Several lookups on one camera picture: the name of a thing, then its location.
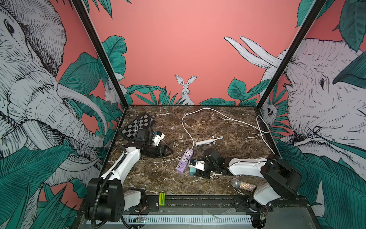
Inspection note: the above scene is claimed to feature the teal charger plug adapter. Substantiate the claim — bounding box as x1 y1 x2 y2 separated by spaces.
189 167 197 176

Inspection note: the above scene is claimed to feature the purple power strip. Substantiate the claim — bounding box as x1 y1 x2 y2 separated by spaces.
176 148 194 173

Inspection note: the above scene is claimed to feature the white electric toothbrush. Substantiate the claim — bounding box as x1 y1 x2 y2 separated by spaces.
195 136 224 146

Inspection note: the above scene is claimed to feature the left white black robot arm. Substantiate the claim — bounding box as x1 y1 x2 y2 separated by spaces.
85 143 173 229

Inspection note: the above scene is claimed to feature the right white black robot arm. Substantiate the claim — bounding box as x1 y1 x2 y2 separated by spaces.
188 148 302 206

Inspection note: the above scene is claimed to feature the silver glitter microphone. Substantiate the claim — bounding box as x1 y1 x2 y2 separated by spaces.
230 178 257 192

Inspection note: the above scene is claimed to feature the black white checkerboard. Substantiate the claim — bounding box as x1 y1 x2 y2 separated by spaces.
121 113 155 141

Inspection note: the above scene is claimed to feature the white ventilation grille strip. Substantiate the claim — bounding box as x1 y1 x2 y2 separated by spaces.
124 215 252 225

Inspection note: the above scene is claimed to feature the small green circuit board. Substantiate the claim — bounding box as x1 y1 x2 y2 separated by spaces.
136 217 148 223

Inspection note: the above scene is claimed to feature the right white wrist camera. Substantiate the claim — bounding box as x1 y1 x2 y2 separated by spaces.
189 159 205 171

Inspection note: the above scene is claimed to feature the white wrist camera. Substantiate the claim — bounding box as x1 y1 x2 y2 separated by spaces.
152 131 165 147
189 159 205 171

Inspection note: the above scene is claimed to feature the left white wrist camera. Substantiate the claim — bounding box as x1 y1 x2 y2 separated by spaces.
152 131 165 147

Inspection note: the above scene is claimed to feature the white power strip cable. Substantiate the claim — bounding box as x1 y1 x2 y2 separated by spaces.
181 107 275 155

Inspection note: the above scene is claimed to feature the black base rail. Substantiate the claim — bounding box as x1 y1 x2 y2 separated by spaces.
128 195 311 214

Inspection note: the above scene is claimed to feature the left black frame post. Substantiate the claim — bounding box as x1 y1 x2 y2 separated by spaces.
72 0 129 109

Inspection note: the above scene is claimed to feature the black frame post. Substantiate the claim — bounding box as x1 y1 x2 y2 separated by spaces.
256 0 326 110
72 0 129 109

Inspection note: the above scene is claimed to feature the right black frame post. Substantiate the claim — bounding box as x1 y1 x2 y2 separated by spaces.
256 0 326 110

